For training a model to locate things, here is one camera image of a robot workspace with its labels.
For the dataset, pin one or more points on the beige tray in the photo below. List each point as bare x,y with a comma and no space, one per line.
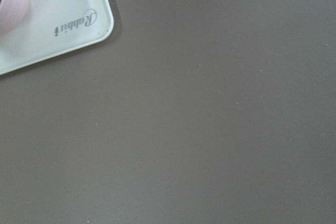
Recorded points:
55,27

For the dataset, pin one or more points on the pink bowl with ice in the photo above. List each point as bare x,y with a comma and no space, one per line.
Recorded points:
13,3

